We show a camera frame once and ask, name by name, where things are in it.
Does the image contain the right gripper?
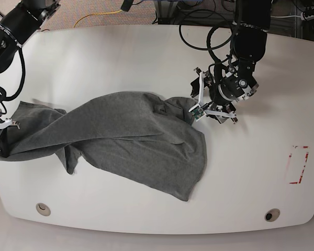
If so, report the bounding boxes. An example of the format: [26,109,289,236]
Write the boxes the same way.
[0,118,20,154]

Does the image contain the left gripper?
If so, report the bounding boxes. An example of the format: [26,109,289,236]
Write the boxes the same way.
[190,60,259,124]

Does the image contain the grey T-shirt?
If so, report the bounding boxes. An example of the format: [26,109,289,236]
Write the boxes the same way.
[0,92,207,201]

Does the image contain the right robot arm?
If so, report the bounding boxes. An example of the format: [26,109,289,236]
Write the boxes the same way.
[0,1,60,157]

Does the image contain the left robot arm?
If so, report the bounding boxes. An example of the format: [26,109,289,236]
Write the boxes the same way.
[189,1,272,124]

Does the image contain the left table grommet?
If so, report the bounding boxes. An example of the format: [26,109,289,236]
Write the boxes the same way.
[36,203,51,216]

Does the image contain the table grommet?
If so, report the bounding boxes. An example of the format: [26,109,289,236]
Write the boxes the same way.
[36,203,51,216]
[264,209,281,222]

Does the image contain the red tape rectangle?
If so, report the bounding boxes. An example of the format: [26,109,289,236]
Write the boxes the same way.
[286,145,310,185]

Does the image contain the white power strip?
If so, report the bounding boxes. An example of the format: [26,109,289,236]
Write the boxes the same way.
[301,6,314,21]

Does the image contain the right table grommet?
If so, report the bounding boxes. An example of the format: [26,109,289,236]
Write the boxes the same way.
[264,209,281,222]

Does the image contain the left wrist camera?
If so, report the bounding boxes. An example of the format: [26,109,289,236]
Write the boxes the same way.
[189,106,206,121]

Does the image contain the yellow cable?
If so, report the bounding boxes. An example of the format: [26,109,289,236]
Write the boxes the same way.
[73,9,122,29]

